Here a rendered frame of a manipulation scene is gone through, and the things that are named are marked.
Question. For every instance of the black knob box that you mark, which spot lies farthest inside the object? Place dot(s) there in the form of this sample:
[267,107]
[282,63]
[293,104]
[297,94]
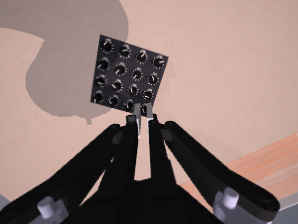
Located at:
[138,71]

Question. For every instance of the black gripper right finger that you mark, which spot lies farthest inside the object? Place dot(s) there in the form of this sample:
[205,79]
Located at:
[233,198]

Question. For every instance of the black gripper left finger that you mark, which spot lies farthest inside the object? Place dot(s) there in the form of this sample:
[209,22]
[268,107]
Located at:
[56,198]

